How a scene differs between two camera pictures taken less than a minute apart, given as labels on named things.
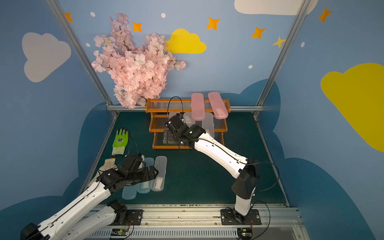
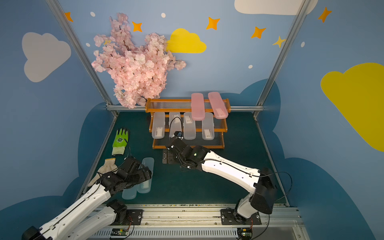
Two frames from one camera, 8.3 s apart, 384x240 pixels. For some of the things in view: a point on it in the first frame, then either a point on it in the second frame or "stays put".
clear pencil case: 208,125 stays put
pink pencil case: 218,105 stays put
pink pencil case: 197,106 stays put
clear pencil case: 158,184 to 158,125
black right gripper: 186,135 to 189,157
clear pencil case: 187,119 stays put
